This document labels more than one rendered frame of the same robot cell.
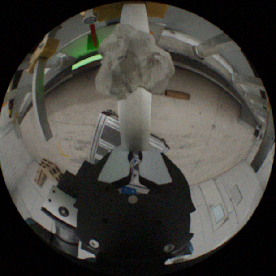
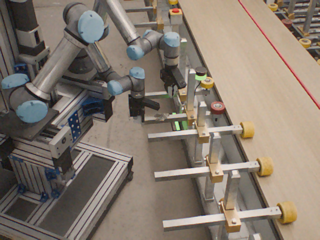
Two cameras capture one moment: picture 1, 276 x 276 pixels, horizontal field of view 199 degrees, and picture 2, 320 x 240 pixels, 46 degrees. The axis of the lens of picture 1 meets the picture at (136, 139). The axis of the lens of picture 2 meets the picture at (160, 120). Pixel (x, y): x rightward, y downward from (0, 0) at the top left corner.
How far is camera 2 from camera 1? 2.02 m
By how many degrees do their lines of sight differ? 59
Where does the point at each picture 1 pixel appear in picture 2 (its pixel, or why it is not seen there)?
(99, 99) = (149, 164)
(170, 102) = not seen: outside the picture
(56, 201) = not seen: hidden behind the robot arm
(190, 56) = (189, 157)
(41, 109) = (153, 97)
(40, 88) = (163, 96)
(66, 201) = not seen: hidden behind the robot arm
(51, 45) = (183, 97)
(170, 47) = (189, 148)
